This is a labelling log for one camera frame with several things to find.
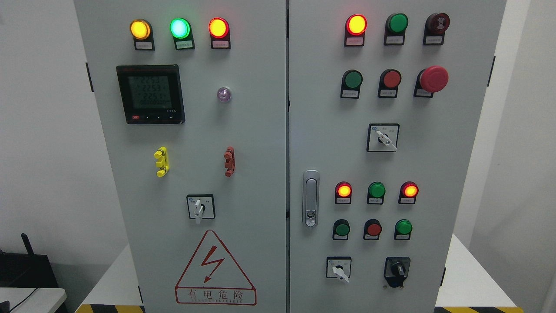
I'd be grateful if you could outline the green push button upper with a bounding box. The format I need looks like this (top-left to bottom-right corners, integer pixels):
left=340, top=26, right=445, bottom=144
left=340, top=70, right=363, bottom=99

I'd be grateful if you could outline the green lit indicator light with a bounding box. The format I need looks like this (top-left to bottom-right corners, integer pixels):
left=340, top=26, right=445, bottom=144
left=169, top=18, right=195, bottom=51

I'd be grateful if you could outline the red lit indicator top right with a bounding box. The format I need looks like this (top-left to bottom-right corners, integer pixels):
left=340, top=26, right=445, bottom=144
left=344, top=14, right=367, bottom=47

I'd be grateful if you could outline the green push button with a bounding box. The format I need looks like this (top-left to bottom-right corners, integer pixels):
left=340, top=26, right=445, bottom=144
left=332, top=219, right=350, bottom=240
left=394, top=219, right=413, bottom=240
left=340, top=70, right=363, bottom=99

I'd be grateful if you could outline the white cabinet platform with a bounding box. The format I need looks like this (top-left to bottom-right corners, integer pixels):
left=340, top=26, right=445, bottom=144
left=76, top=236, right=523, bottom=313

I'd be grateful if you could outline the red push button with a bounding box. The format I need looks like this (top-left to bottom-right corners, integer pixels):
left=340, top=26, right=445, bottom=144
left=363, top=219, right=383, bottom=240
left=377, top=69, right=402, bottom=98

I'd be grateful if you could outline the black digital power meter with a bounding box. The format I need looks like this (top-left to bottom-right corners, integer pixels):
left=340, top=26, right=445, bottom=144
left=116, top=65, right=186, bottom=124

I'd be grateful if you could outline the green indicator lower middle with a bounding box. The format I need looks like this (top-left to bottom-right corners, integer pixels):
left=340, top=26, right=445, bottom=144
left=367, top=182, right=386, bottom=205

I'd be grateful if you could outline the dark red buzzer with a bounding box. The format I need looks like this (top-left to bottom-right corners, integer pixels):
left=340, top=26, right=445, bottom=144
left=423, top=13, right=450, bottom=45

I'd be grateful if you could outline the black key selector switch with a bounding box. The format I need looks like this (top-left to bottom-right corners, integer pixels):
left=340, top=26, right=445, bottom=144
left=383, top=257, right=411, bottom=289

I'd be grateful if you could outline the right grey cabinet door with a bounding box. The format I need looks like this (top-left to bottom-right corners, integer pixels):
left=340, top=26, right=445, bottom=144
left=288, top=0, right=506, bottom=313

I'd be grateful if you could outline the red electrical warning sticker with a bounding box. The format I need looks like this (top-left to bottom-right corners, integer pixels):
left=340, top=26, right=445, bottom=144
left=174, top=230, right=258, bottom=306

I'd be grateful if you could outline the yellow indicator light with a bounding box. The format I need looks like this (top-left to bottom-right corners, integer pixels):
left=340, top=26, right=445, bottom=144
left=130, top=19, right=155, bottom=51

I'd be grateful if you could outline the red lit indicator light left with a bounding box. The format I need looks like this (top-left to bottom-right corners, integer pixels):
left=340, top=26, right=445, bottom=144
left=208, top=17, right=231, bottom=50

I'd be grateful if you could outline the green push button lower right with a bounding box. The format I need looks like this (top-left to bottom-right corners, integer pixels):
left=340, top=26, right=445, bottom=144
left=394, top=219, right=413, bottom=240

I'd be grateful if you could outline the red lit indicator lower right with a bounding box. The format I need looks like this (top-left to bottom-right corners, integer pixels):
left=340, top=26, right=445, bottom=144
left=398, top=181, right=419, bottom=205

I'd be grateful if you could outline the red push button upper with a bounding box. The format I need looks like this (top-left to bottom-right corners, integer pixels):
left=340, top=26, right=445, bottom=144
left=377, top=69, right=402, bottom=98

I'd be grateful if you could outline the silver door handle lock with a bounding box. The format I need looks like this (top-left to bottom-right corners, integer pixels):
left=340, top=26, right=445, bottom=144
left=302, top=169, right=320, bottom=227

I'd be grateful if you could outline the red push button lower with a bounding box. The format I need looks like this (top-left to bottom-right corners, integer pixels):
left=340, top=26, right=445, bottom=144
left=363, top=219, right=383, bottom=240

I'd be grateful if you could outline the red emergency stop button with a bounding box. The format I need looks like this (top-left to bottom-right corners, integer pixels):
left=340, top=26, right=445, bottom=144
left=413, top=65, right=449, bottom=98

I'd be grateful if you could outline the upper right rotary switch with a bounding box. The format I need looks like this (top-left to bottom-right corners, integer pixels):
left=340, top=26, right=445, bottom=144
left=367, top=123, right=400, bottom=152

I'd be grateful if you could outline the left grey cabinet door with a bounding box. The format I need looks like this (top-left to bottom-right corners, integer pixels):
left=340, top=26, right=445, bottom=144
left=75, top=0, right=287, bottom=313

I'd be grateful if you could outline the black cable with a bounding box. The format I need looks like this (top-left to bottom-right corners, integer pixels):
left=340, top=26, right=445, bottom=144
left=8, top=287, right=40, bottom=313

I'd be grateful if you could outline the white side table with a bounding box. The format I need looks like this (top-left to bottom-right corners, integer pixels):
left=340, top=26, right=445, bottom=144
left=0, top=288, right=67, bottom=313

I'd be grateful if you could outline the grey cabinet door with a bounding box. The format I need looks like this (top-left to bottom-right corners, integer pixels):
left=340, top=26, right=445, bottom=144
left=288, top=0, right=506, bottom=313
left=75, top=0, right=287, bottom=313

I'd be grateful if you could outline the clear small lamp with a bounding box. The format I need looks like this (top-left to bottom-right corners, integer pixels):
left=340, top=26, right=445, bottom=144
left=217, top=87, right=232, bottom=103

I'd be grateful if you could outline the green indicator top right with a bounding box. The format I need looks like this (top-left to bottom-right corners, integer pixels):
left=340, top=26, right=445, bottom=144
left=383, top=13, right=409, bottom=46

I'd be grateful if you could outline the red terminal clip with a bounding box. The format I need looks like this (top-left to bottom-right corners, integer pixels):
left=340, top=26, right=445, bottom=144
left=224, top=146, right=236, bottom=177

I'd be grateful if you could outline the yellow terminal clip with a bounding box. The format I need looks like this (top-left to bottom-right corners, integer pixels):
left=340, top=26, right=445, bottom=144
left=153, top=146, right=169, bottom=178

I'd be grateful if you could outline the black device with antenna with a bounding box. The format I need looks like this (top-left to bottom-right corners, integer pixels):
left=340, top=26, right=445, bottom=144
left=0, top=233, right=58, bottom=289

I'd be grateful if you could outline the red lit indicator lower left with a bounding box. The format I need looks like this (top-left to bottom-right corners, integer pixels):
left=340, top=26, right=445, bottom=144
left=335, top=181, right=353, bottom=204

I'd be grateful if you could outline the green push button lower left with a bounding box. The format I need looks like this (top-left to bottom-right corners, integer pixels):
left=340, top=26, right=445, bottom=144
left=332, top=219, right=350, bottom=240

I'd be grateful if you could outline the rotary selector switch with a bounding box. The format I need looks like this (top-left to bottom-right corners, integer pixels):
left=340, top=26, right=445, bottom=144
left=326, top=256, right=352, bottom=284
left=186, top=194, right=216, bottom=225

